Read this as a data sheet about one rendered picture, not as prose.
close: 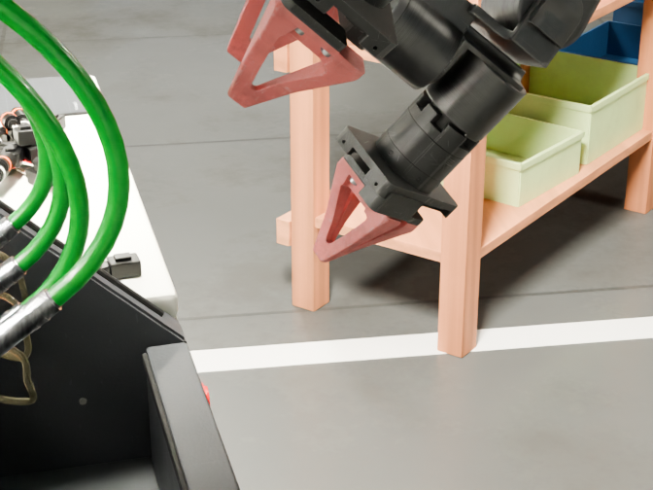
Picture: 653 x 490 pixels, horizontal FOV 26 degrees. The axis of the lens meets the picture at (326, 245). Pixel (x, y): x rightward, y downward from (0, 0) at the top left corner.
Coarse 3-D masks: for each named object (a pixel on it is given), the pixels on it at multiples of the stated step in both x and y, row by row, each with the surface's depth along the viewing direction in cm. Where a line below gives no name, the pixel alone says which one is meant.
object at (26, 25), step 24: (0, 0) 83; (24, 24) 84; (48, 48) 85; (72, 72) 86; (96, 96) 87; (96, 120) 88; (120, 144) 89; (120, 168) 89; (120, 192) 90; (120, 216) 91; (96, 240) 91; (96, 264) 91; (72, 288) 92
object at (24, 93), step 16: (0, 64) 93; (0, 80) 93; (16, 80) 94; (16, 96) 94; (32, 96) 94; (32, 112) 95; (48, 112) 95; (48, 128) 95; (64, 144) 96; (64, 160) 97; (64, 176) 97; (80, 176) 97; (80, 192) 98; (80, 208) 98; (80, 224) 99; (80, 240) 99; (64, 256) 100; (80, 256) 100; (64, 272) 100; (48, 288) 100; (16, 304) 101; (0, 320) 101
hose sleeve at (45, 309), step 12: (36, 300) 92; (48, 300) 92; (24, 312) 92; (36, 312) 92; (48, 312) 92; (0, 324) 92; (12, 324) 92; (24, 324) 92; (36, 324) 92; (0, 336) 92; (12, 336) 92; (24, 336) 92; (0, 348) 92
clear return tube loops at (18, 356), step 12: (0, 252) 119; (24, 288) 121; (12, 300) 113; (12, 348) 106; (24, 348) 116; (12, 360) 118; (24, 360) 107; (24, 372) 107; (24, 384) 108; (0, 396) 111; (36, 396) 109
